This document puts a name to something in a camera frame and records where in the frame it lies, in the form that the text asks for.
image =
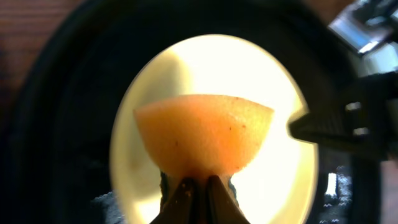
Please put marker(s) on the orange yellow sponge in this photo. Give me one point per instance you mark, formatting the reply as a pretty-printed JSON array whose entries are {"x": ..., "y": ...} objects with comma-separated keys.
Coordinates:
[{"x": 203, "y": 135}]

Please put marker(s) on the black round tray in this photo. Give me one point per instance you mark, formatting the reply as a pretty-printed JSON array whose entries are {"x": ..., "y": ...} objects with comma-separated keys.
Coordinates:
[{"x": 56, "y": 144}]

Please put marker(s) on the yellow plate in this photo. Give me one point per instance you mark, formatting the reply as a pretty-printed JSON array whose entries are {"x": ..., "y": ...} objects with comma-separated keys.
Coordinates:
[{"x": 278, "y": 186}]

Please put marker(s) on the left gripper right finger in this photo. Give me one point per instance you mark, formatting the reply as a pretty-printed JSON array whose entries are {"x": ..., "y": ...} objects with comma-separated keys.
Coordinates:
[{"x": 221, "y": 208}]

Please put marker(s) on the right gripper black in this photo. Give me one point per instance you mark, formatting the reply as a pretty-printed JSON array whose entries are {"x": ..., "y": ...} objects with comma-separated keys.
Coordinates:
[{"x": 371, "y": 103}]

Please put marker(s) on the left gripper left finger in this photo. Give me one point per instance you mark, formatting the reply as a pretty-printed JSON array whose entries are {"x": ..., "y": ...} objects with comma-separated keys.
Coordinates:
[{"x": 177, "y": 202}]

